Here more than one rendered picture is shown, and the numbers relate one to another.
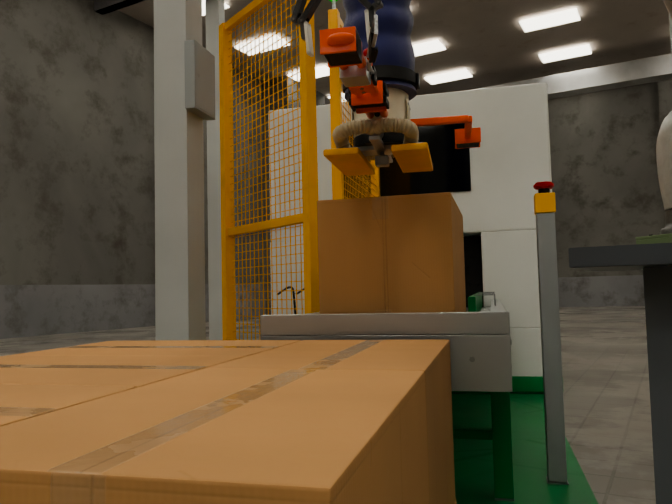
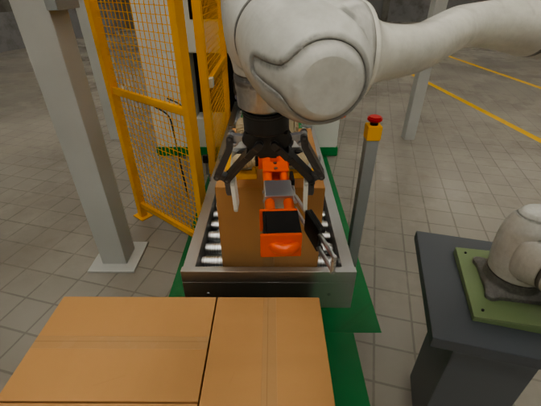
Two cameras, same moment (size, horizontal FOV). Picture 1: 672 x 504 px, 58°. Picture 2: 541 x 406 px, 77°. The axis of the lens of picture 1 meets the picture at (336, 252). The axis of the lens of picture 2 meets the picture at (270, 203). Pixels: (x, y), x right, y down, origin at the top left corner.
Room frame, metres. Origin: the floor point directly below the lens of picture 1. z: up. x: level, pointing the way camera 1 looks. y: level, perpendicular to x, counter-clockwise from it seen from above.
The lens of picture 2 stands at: (0.74, 0.12, 1.57)
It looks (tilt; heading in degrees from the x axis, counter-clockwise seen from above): 33 degrees down; 346
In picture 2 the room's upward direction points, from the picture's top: straight up
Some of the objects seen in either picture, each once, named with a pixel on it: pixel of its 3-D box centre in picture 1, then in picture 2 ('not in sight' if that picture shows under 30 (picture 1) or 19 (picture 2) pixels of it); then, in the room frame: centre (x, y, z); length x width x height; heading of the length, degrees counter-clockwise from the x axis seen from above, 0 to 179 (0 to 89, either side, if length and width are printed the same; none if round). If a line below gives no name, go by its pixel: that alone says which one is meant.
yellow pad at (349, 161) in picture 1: (351, 158); (241, 149); (1.84, -0.05, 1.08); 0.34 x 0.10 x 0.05; 169
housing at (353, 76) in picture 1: (355, 72); (278, 196); (1.36, -0.05, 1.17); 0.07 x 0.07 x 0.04; 79
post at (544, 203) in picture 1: (550, 335); (359, 211); (2.15, -0.74, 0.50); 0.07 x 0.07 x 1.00; 76
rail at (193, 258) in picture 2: not in sight; (223, 163); (2.93, -0.09, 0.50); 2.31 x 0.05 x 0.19; 166
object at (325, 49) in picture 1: (341, 47); (279, 231); (1.23, -0.02, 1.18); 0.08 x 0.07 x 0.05; 169
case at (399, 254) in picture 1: (399, 267); (270, 192); (2.06, -0.21, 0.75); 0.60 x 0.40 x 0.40; 165
